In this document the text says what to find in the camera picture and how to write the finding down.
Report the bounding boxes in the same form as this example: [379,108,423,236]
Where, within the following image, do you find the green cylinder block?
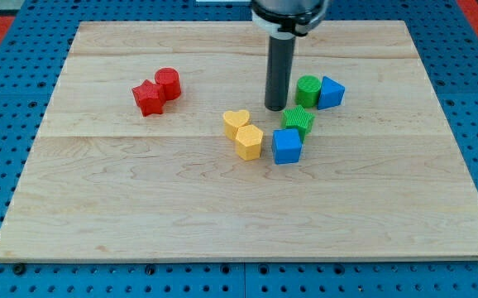
[295,75,322,108]

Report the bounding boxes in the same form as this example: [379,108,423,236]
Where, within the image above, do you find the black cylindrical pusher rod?
[265,36,295,111]

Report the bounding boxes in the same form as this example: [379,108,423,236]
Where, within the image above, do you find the green star block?
[281,105,315,142]

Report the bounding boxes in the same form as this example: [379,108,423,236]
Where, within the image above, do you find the yellow hexagon block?
[235,124,264,161]

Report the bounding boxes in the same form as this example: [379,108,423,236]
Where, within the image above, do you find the red cylinder block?
[155,67,182,101]

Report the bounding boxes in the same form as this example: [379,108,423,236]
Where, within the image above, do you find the red star block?
[131,79,166,117]

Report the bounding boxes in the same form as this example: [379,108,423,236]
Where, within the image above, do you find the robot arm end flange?
[251,0,331,40]

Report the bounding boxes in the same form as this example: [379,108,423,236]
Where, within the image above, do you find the yellow heart block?
[222,109,251,140]

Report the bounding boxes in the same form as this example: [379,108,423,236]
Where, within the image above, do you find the blue cube block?
[271,128,302,165]

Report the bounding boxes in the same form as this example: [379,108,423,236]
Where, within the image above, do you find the wooden board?
[0,21,478,263]

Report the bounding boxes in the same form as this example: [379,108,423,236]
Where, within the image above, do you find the blue triangle block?
[317,76,346,110]

